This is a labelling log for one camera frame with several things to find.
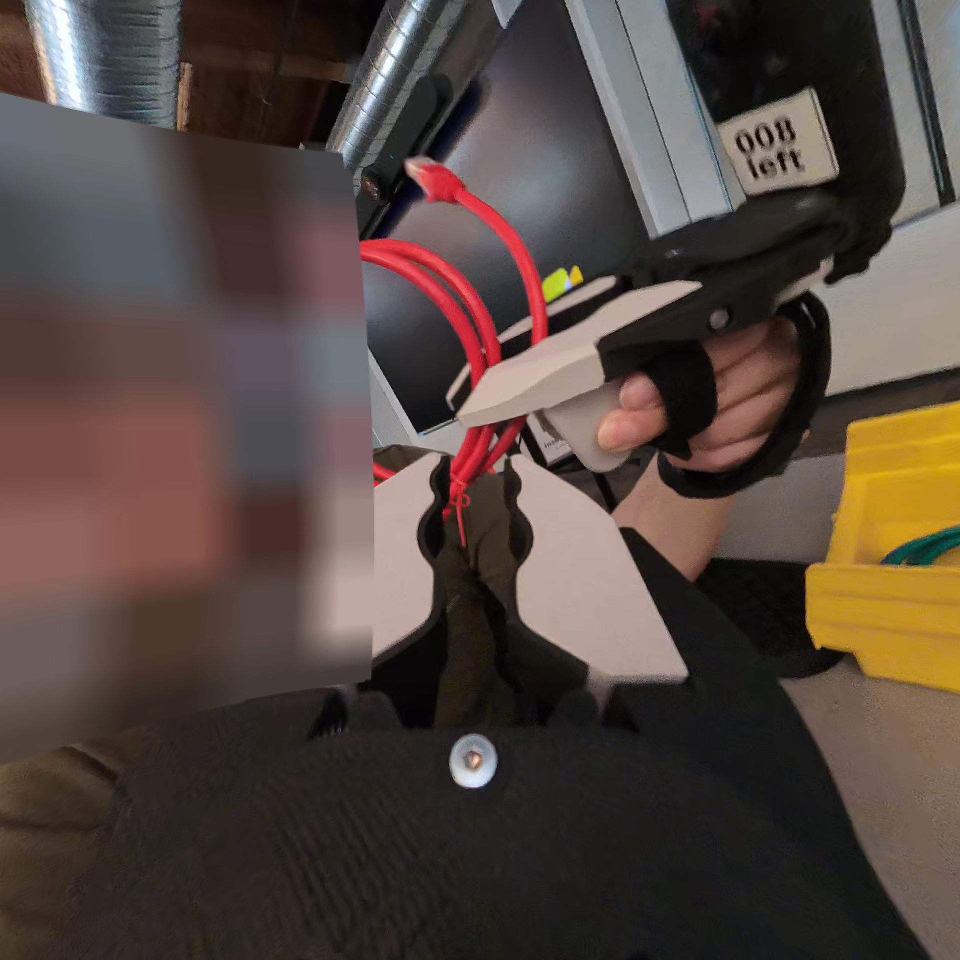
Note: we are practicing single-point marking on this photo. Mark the person's left hand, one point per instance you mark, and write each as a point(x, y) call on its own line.
point(750, 390)

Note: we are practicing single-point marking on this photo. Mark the black wall screen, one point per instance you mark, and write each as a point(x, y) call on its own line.
point(540, 187)

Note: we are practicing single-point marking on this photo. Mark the large window with blind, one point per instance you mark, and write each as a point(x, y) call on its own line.
point(922, 75)

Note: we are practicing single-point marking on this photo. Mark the black textured armrest pad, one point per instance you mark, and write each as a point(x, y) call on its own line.
point(765, 607)

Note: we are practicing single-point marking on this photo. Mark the yellow green sticker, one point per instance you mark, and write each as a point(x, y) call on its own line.
point(559, 285)

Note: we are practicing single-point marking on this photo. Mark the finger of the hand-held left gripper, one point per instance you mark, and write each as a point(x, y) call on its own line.
point(574, 307)
point(540, 379)

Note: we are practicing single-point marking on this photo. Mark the framed marker sign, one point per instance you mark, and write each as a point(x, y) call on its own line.
point(544, 439)

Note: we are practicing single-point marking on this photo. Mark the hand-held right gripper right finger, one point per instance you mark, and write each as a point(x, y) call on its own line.
point(592, 600)

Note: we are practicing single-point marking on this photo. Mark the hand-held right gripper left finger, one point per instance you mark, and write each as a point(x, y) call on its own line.
point(401, 570)

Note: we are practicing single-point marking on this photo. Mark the red twist tie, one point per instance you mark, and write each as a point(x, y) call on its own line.
point(459, 510)

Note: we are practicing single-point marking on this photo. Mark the person's left forearm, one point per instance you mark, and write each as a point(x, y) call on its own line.
point(675, 517)

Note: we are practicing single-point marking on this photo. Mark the metal ceiling duct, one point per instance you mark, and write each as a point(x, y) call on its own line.
point(405, 45)
point(105, 52)

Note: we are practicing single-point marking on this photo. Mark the black speaker bar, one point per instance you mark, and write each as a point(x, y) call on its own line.
point(405, 135)

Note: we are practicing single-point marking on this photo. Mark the yellow plastic bin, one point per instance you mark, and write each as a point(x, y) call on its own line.
point(885, 622)

